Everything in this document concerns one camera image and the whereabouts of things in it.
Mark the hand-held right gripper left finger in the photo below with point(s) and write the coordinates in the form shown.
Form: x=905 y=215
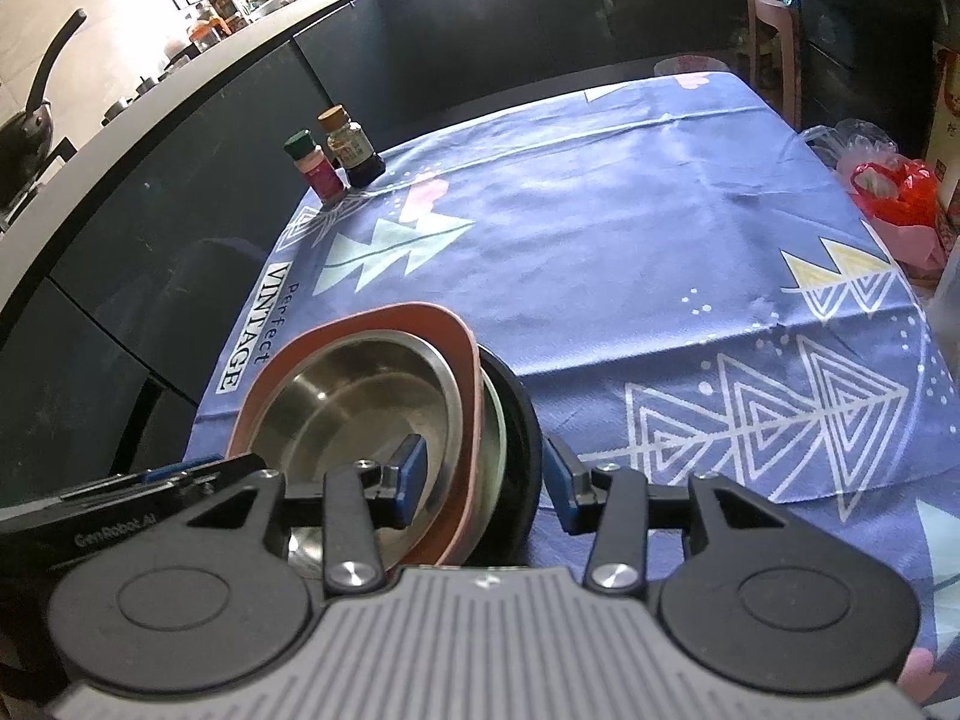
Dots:
x=414 y=474

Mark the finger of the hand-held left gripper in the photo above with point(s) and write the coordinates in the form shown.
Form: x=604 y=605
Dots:
x=225 y=465

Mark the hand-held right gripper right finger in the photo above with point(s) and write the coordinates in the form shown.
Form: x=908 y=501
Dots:
x=559 y=489

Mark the black bowl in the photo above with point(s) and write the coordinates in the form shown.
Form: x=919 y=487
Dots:
x=521 y=450

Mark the green round plate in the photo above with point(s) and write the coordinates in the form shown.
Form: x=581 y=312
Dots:
x=495 y=457

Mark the stainless steel bowl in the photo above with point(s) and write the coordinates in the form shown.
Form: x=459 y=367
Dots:
x=345 y=397

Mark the pink square bowl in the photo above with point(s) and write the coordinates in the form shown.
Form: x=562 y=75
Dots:
x=360 y=319

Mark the blue printed tablecloth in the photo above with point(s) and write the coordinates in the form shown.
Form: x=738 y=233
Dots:
x=600 y=255

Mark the dark kitchen cabinets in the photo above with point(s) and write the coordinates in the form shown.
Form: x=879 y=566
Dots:
x=195 y=187

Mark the green cap spice bottle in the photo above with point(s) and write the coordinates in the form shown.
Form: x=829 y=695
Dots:
x=319 y=169

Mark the brown cap sauce bottle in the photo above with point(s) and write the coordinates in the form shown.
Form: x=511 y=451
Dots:
x=351 y=148

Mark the grey kitchen countertop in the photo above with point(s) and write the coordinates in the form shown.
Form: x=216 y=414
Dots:
x=150 y=94

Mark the black frying pan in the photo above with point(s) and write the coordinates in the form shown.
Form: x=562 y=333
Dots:
x=26 y=142

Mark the pink plastic bag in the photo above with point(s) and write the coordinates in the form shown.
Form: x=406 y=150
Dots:
x=919 y=244

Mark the orange lid jar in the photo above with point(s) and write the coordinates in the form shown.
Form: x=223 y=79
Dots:
x=204 y=28

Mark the white lined trash bin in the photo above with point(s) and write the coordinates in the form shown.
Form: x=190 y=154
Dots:
x=686 y=66

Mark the red plastic bag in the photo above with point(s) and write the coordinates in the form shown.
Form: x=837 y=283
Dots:
x=900 y=195

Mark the clear plastic bag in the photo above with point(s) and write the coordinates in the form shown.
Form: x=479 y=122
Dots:
x=847 y=139

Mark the pink plastic stool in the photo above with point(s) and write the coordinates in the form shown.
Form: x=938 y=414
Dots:
x=772 y=37

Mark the cardboard box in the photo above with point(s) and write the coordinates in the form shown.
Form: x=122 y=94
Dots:
x=946 y=120

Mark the dark storage cabinet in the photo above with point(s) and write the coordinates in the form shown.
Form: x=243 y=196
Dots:
x=862 y=30

